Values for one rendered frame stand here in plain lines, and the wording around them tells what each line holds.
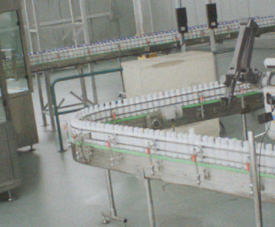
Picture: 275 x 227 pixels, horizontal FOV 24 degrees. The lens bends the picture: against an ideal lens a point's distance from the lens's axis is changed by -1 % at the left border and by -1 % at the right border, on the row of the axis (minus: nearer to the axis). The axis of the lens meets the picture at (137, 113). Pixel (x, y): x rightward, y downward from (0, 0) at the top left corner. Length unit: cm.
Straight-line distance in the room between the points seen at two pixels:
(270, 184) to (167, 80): 493
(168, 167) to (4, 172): 325
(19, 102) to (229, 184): 589
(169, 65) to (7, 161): 258
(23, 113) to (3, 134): 233
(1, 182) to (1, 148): 38
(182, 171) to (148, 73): 425
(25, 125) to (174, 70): 242
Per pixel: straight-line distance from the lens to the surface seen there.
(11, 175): 751
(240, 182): 410
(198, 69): 888
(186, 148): 440
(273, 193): 395
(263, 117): 331
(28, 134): 976
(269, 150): 392
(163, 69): 866
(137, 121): 612
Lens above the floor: 215
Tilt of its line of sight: 11 degrees down
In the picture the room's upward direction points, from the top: 7 degrees counter-clockwise
